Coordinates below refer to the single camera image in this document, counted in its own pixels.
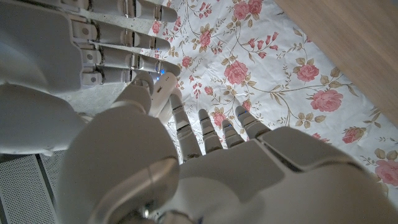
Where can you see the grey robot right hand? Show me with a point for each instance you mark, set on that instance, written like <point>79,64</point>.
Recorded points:
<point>37,56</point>

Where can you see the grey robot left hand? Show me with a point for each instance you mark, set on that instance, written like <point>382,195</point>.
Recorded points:
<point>233,180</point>

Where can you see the floral rose backdrop cloth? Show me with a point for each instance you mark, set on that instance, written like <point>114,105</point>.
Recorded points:
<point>264,62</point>

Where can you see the white AirPods case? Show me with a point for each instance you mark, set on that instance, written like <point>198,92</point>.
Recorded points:
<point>162,91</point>

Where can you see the grey perforated metal panel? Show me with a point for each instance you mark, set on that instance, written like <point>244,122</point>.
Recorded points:
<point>25,193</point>

